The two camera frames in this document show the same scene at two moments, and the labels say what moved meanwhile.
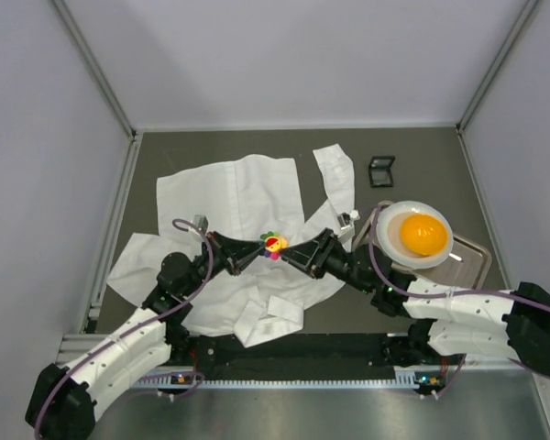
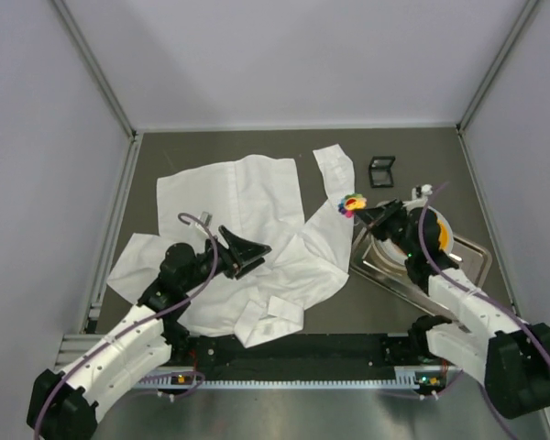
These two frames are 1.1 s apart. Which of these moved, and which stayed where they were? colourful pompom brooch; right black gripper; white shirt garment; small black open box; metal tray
Moved: colourful pompom brooch; right black gripper
Stayed: small black open box; metal tray; white shirt garment
